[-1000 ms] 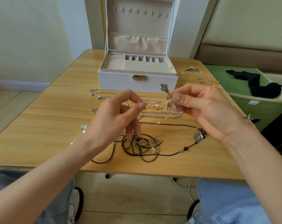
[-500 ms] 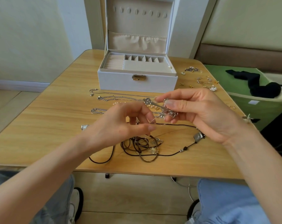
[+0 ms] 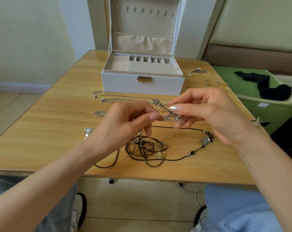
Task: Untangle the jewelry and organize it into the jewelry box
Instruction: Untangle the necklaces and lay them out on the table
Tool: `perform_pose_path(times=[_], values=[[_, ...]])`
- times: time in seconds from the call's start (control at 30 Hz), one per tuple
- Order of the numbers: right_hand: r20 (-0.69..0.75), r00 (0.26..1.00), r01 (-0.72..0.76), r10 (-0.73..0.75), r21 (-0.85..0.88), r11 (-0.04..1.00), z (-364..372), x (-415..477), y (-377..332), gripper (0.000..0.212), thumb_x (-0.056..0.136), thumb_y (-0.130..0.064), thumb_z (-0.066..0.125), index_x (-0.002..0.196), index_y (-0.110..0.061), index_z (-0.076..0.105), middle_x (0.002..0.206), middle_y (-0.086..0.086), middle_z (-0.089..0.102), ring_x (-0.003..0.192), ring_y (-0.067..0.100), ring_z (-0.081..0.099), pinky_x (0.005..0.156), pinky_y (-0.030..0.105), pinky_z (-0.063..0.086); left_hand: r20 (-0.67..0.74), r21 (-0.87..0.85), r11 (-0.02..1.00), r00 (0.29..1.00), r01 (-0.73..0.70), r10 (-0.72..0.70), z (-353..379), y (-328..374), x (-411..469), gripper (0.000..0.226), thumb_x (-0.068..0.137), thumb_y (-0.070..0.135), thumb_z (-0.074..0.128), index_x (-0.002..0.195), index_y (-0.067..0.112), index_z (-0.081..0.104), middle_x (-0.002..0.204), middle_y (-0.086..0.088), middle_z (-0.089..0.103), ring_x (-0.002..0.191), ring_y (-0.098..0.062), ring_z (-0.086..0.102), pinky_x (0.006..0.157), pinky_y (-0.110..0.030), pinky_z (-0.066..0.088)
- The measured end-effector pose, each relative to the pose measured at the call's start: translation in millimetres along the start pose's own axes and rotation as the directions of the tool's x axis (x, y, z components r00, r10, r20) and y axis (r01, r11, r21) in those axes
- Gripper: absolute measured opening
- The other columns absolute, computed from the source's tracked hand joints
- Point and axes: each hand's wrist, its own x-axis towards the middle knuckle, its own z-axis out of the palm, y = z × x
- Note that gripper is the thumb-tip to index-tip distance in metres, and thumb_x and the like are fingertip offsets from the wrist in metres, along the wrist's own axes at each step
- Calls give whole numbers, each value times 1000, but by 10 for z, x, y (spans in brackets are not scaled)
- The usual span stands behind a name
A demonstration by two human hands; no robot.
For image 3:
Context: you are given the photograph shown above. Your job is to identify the person's right hand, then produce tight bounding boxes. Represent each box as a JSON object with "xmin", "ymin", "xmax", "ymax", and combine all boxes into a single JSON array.
[{"xmin": 168, "ymin": 87, "xmax": 258, "ymax": 147}]

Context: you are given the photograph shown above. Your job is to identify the person's left hand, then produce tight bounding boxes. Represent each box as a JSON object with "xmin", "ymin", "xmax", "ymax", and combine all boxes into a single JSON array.
[{"xmin": 85, "ymin": 100, "xmax": 162, "ymax": 160}]

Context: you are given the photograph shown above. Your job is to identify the square pendant cord necklace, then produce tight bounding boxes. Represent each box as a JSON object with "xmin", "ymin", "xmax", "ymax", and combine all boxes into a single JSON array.
[{"xmin": 136, "ymin": 124, "xmax": 215, "ymax": 161}]

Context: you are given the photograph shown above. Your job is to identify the thin silver chain necklace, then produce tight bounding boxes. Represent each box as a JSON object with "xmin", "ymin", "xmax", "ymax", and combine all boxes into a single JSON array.
[{"xmin": 92, "ymin": 90, "xmax": 154, "ymax": 104}]

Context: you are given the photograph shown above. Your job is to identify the bow pendant cord necklace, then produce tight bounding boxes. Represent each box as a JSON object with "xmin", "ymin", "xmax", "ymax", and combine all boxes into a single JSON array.
[{"xmin": 78, "ymin": 127, "xmax": 121, "ymax": 169}]

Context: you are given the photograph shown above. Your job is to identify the tangle of necklaces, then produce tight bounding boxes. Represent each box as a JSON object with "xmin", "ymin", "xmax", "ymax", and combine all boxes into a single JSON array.
[{"xmin": 125, "ymin": 98, "xmax": 185, "ymax": 168}]

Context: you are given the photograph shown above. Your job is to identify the small earrings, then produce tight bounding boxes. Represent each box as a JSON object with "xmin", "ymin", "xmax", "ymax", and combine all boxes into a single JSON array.
[{"xmin": 187, "ymin": 67, "xmax": 229, "ymax": 87}]

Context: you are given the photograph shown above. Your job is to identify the white jewelry box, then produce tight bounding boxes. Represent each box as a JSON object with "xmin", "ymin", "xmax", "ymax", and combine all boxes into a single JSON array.
[{"xmin": 101, "ymin": 0, "xmax": 186, "ymax": 97}]

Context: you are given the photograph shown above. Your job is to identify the person's right forearm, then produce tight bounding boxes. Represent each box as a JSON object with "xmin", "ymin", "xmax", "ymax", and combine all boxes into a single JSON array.
[{"xmin": 238, "ymin": 130, "xmax": 292, "ymax": 232}]

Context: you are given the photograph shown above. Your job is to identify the person's left forearm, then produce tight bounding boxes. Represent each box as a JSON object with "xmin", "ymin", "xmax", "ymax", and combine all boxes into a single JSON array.
[{"xmin": 0, "ymin": 142, "xmax": 103, "ymax": 232}]

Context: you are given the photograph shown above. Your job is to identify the black cloth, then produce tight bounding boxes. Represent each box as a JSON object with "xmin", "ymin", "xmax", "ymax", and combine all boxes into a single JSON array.
[{"xmin": 233, "ymin": 71, "xmax": 292, "ymax": 102}]

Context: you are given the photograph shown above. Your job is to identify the white cable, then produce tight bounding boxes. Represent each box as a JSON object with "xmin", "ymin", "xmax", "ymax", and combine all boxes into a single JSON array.
[{"xmin": 176, "ymin": 181, "xmax": 205, "ymax": 208}]

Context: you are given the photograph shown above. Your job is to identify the black strap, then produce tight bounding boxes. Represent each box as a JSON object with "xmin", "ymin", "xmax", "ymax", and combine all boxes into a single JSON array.
[{"xmin": 76, "ymin": 193, "xmax": 88, "ymax": 229}]

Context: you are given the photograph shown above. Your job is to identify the beige padded wall panel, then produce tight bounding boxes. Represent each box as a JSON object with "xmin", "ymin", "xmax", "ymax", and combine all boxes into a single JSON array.
[{"xmin": 201, "ymin": 0, "xmax": 292, "ymax": 68}]

